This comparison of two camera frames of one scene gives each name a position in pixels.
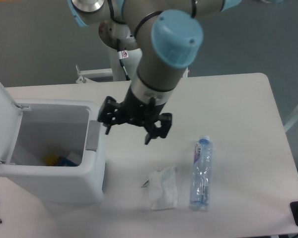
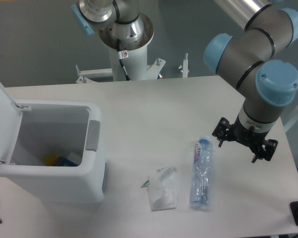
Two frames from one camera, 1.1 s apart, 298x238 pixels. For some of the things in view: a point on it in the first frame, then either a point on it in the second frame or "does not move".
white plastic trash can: [60, 151] does not move
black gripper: [136, 111] → [251, 138]
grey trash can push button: [93, 135] does not move
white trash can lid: [5, 119] does not move
